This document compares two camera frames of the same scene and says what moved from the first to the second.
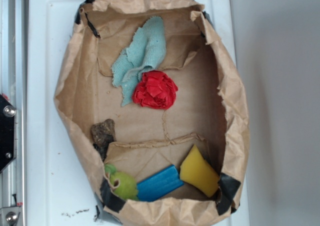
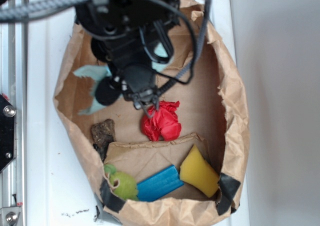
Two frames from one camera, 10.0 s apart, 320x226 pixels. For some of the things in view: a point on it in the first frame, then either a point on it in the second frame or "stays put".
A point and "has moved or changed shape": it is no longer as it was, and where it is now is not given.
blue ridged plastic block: (159, 183) stays put
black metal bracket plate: (7, 133) stays put
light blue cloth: (146, 49) has moved or changed shape
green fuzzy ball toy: (127, 188) stays put
